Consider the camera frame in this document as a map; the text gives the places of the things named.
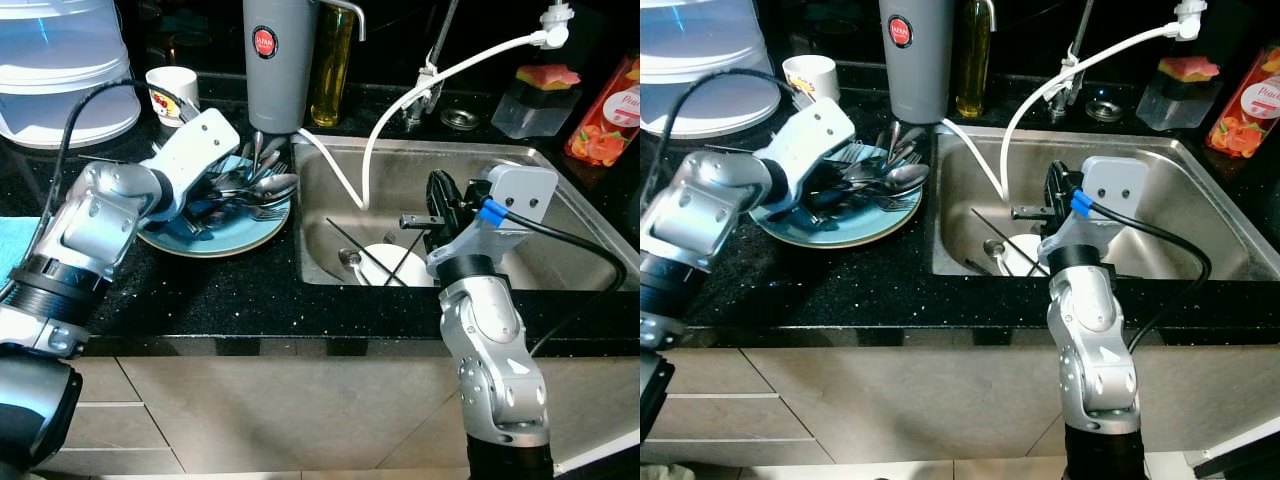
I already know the steel spoon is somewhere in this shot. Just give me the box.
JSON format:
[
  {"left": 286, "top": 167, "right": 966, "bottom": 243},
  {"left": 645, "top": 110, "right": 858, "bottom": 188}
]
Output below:
[
  {"left": 248, "top": 172, "right": 301, "bottom": 201},
  {"left": 880, "top": 163, "right": 931, "bottom": 193}
]

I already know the stainless steel sink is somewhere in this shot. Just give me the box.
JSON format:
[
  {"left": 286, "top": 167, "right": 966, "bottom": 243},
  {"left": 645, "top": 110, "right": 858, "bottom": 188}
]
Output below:
[
  {"left": 930, "top": 125, "right": 1256, "bottom": 281},
  {"left": 290, "top": 135, "right": 641, "bottom": 291}
]

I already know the white plate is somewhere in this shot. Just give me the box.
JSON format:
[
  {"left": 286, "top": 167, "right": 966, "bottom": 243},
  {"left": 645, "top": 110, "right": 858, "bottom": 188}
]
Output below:
[
  {"left": 1000, "top": 233, "right": 1051, "bottom": 278},
  {"left": 358, "top": 243, "right": 436, "bottom": 288}
]

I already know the black chopstick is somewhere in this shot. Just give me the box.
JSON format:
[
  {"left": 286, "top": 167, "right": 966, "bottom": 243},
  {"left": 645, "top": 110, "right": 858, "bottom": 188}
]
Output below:
[
  {"left": 385, "top": 228, "right": 429, "bottom": 288},
  {"left": 970, "top": 208, "right": 1049, "bottom": 273},
  {"left": 325, "top": 218, "right": 409, "bottom": 288}
]

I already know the clear plastic sponge holder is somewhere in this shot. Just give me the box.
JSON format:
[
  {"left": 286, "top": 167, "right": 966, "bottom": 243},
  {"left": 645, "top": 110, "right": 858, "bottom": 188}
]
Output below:
[
  {"left": 1135, "top": 57, "right": 1221, "bottom": 131},
  {"left": 490, "top": 65, "right": 581, "bottom": 139}
]

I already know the white printed cup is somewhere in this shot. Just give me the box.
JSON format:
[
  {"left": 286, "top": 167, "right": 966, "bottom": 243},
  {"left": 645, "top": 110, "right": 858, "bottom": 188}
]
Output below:
[
  {"left": 146, "top": 66, "right": 200, "bottom": 128},
  {"left": 782, "top": 55, "right": 839, "bottom": 104}
]

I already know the chrome faucet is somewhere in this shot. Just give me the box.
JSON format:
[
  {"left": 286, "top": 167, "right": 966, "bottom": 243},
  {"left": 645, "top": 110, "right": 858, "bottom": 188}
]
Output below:
[
  {"left": 1050, "top": 0, "right": 1096, "bottom": 109},
  {"left": 403, "top": 0, "right": 463, "bottom": 129}
]

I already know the grey cylinder red round logo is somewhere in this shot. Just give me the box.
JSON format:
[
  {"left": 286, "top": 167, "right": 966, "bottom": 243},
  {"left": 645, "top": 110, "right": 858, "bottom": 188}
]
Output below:
[
  {"left": 880, "top": 0, "right": 956, "bottom": 126},
  {"left": 243, "top": 0, "right": 319, "bottom": 136}
]

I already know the yellow oil bottle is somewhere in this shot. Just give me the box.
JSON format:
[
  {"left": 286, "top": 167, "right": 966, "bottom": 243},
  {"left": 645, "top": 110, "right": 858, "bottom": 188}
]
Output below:
[
  {"left": 305, "top": 0, "right": 358, "bottom": 128},
  {"left": 955, "top": 0, "right": 993, "bottom": 119}
]

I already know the red yellow sponge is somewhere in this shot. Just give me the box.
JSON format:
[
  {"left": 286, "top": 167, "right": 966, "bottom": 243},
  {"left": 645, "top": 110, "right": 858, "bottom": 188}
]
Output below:
[
  {"left": 1158, "top": 55, "right": 1221, "bottom": 83},
  {"left": 515, "top": 63, "right": 583, "bottom": 93}
]

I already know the peach dish soap bottle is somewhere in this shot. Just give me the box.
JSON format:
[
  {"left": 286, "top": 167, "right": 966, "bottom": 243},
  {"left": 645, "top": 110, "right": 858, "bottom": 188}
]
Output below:
[
  {"left": 1205, "top": 45, "right": 1280, "bottom": 159},
  {"left": 563, "top": 50, "right": 641, "bottom": 168}
]

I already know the clear plastic lidded container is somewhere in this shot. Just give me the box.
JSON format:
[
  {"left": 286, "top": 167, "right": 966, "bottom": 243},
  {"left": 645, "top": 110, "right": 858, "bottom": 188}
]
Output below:
[
  {"left": 0, "top": 0, "right": 141, "bottom": 149},
  {"left": 640, "top": 0, "right": 783, "bottom": 139}
]

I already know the grey cabinet door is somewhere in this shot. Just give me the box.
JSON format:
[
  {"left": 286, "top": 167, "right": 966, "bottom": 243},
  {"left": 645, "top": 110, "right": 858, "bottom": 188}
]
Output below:
[
  {"left": 118, "top": 352, "right": 473, "bottom": 473},
  {"left": 375, "top": 345, "right": 641, "bottom": 473},
  {"left": 742, "top": 345, "right": 1069, "bottom": 466},
  {"left": 1030, "top": 335, "right": 1280, "bottom": 463}
]

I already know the teal cloth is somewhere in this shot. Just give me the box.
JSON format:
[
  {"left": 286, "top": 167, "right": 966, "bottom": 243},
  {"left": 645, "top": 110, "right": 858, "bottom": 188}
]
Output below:
[{"left": 0, "top": 215, "right": 43, "bottom": 288}]

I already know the black floor cabinet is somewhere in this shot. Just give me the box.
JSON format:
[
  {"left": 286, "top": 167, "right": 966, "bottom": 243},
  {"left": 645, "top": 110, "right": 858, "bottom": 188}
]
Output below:
[{"left": 1192, "top": 445, "right": 1280, "bottom": 480}]

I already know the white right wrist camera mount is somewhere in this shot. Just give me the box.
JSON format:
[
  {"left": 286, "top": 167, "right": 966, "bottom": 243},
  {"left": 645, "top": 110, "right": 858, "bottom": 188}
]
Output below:
[
  {"left": 1040, "top": 155, "right": 1151, "bottom": 269},
  {"left": 428, "top": 163, "right": 561, "bottom": 276}
]

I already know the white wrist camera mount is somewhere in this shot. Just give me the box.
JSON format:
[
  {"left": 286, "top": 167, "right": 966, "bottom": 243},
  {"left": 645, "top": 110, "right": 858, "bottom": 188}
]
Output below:
[
  {"left": 148, "top": 107, "right": 242, "bottom": 223},
  {"left": 1040, "top": 155, "right": 1151, "bottom": 269},
  {"left": 755, "top": 97, "right": 857, "bottom": 196},
  {"left": 428, "top": 163, "right": 561, "bottom": 276}
]

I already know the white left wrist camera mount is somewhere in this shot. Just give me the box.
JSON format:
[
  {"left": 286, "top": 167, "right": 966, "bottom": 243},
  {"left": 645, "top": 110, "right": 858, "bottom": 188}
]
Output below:
[
  {"left": 148, "top": 107, "right": 242, "bottom": 223},
  {"left": 755, "top": 97, "right": 857, "bottom": 196}
]

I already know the white hose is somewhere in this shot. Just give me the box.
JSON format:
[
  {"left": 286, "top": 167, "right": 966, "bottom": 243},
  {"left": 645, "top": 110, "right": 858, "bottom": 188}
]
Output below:
[
  {"left": 940, "top": 0, "right": 1209, "bottom": 201},
  {"left": 293, "top": 0, "right": 573, "bottom": 211}
]

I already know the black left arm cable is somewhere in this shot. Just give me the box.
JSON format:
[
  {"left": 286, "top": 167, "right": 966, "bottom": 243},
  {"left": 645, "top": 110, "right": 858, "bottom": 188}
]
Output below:
[
  {"left": 55, "top": 80, "right": 201, "bottom": 216},
  {"left": 660, "top": 68, "right": 816, "bottom": 196}
]

